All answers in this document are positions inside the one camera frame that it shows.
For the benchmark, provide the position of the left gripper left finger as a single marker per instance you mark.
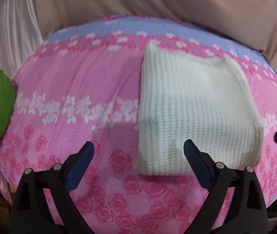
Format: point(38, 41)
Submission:
point(30, 212)

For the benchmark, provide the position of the red white black knit sweater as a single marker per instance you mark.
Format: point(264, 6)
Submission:
point(206, 100)

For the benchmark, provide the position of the beige curtain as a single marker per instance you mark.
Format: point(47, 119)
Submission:
point(251, 22)

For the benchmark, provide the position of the pink floral bed sheet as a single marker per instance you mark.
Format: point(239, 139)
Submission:
point(82, 85)

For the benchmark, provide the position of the white pleated curtain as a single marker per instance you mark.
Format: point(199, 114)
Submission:
point(19, 34)

